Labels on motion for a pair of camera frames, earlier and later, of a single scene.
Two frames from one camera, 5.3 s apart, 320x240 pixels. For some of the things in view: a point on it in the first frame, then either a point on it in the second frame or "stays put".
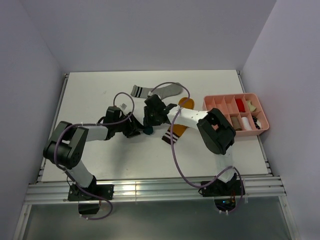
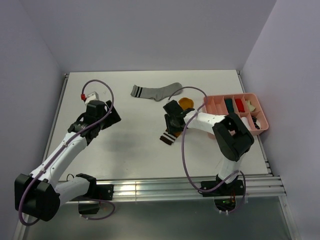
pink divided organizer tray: (243, 112) stays put
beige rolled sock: (251, 107) stays put
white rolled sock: (246, 123) stays put
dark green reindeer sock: (148, 130) -> (229, 105)
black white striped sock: (257, 123) stays put
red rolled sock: (240, 105) stays put
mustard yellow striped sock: (177, 129) stays put
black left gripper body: (127, 127) -> (112, 119)
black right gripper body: (150, 119) -> (170, 125)
